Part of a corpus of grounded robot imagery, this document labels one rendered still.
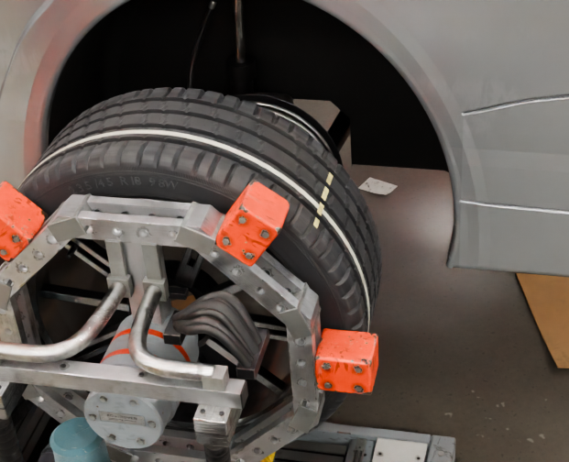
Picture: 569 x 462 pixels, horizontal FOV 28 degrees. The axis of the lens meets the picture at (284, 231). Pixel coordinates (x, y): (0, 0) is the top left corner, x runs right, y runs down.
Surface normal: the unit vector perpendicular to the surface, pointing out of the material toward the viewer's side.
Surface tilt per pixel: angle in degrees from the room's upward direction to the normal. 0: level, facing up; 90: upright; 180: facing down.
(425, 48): 90
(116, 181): 90
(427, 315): 0
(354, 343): 0
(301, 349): 90
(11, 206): 45
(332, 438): 90
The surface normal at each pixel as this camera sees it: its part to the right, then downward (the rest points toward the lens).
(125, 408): -0.22, 0.58
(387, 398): -0.07, -0.81
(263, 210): 0.50, -0.61
